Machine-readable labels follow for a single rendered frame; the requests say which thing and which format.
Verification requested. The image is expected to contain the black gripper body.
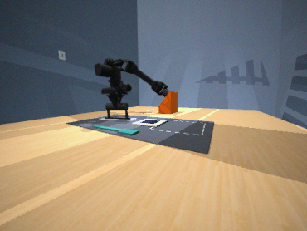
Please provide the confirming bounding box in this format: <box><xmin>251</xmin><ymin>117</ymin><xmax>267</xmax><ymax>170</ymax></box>
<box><xmin>101</xmin><ymin>77</ymin><xmax>128</xmax><ymax>95</ymax></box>

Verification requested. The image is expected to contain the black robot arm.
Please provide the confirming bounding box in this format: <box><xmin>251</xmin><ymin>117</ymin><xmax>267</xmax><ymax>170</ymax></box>
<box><xmin>94</xmin><ymin>58</ymin><xmax>169</xmax><ymax>97</ymax></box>

